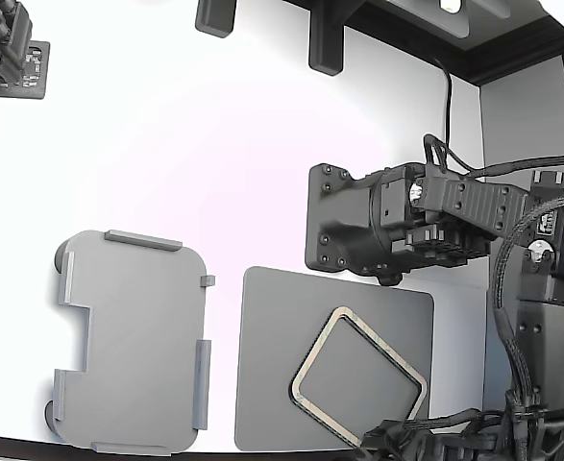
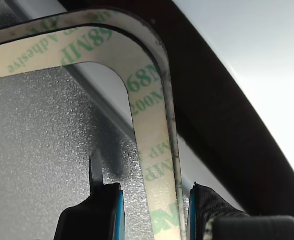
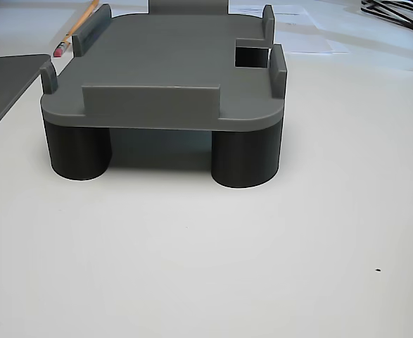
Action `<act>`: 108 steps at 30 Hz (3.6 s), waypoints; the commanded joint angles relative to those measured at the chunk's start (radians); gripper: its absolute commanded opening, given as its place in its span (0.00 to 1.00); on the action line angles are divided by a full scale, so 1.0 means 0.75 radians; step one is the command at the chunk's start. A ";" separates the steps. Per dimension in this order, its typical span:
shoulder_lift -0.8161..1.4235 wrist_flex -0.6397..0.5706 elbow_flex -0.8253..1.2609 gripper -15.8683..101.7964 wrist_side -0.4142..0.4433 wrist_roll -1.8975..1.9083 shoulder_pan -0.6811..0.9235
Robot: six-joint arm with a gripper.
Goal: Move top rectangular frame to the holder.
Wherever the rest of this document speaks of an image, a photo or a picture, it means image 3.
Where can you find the gray holder with black legs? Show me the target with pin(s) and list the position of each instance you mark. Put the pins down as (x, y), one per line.
(164, 56)

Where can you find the white paper sheet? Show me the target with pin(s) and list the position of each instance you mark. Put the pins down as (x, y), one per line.
(311, 44)
(294, 14)

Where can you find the yellow pencil with pink eraser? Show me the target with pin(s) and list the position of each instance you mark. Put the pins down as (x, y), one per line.
(73, 27)

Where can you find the dark gray flat tray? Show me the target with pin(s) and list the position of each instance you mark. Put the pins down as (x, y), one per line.
(5, 81)

